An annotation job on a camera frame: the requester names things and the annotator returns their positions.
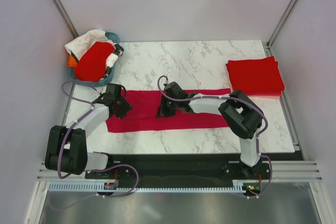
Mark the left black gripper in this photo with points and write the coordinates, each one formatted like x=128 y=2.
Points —
x=126 y=108

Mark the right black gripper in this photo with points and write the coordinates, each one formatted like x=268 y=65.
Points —
x=163 y=111

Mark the magenta t shirt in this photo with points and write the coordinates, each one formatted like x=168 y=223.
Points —
x=142 y=117

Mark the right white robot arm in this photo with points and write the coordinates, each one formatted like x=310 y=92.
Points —
x=245 y=119

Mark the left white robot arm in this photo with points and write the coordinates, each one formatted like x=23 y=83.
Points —
x=67 y=152

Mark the black white garment in basket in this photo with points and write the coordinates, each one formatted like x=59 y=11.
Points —
x=112 y=58

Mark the red t shirt in basket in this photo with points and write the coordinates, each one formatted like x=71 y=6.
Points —
x=92 y=65

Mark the orange garment in basket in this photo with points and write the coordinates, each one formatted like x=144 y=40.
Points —
x=72 y=61

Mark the teal laundry basket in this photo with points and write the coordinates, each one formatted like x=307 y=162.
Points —
x=113 y=39

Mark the white t shirt in basket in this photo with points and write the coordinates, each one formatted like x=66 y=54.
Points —
x=80 y=45

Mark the folded red t shirt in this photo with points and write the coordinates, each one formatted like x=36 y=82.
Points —
x=255 y=75

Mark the folded orange t shirt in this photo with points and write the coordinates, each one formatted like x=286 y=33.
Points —
x=264 y=93

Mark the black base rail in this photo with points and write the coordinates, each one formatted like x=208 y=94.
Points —
x=181 y=170

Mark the white slotted cable duct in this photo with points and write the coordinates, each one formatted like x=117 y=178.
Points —
x=104 y=187

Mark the left aluminium frame post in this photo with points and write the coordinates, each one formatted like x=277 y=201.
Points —
x=66 y=18

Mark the aluminium frame post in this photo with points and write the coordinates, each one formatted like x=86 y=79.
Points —
x=286 y=14
x=66 y=18

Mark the right aluminium frame post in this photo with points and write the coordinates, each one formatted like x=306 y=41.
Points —
x=286 y=14

